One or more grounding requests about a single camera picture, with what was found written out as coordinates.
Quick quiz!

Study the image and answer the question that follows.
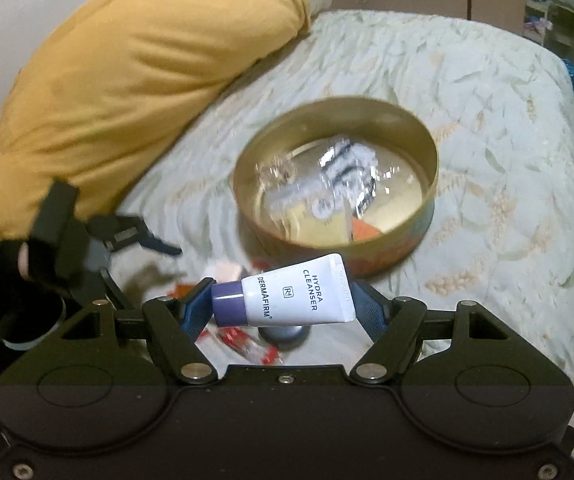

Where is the pink round item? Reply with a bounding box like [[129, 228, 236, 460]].
[[211, 260, 246, 284]]

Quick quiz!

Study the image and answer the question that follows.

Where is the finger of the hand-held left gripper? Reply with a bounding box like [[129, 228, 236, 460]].
[[98, 267, 135, 311], [87, 215, 184, 257]]

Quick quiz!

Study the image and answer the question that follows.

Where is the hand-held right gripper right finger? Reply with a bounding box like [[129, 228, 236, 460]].
[[349, 280, 522, 387]]

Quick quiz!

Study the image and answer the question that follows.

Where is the yellow blanket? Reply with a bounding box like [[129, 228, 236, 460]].
[[0, 0, 313, 251]]

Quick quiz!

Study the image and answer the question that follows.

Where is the orange packet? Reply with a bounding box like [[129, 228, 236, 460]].
[[351, 217, 384, 242]]

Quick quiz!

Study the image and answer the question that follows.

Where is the dark grey round case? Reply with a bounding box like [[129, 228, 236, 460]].
[[259, 325, 310, 350]]

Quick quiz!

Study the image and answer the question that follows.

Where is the person's left hand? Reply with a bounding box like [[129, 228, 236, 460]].
[[0, 240, 68, 322]]

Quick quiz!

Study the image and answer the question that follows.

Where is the floral bedspread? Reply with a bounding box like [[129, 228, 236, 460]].
[[112, 7, 574, 381]]

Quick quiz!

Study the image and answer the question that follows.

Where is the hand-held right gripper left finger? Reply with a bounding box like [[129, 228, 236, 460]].
[[42, 282, 219, 387]]

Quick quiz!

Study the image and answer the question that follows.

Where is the clear plastic packet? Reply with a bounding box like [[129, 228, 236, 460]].
[[317, 135, 383, 211], [254, 154, 299, 192]]

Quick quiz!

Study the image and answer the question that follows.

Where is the floral round tin container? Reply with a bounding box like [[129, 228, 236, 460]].
[[231, 95, 440, 278]]

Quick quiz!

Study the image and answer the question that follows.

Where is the white tube purple cap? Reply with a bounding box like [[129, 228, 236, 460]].
[[210, 253, 357, 328]]

